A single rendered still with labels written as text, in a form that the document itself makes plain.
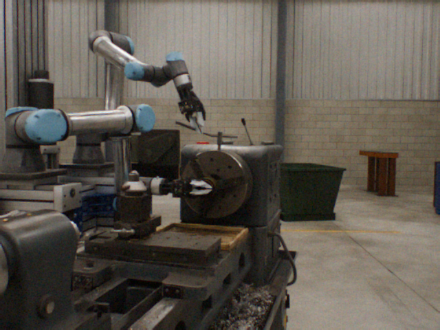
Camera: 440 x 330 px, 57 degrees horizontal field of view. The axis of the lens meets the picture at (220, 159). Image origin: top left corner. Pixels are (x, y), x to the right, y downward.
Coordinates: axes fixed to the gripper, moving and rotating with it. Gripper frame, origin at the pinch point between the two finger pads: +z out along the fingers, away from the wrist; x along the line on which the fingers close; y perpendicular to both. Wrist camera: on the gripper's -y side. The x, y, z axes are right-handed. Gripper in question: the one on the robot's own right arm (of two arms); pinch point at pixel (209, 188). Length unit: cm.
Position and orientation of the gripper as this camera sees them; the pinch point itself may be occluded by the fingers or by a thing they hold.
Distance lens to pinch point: 171.8
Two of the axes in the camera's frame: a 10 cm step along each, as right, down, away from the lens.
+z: 9.5, 0.2, -3.0
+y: -3.0, 0.5, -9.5
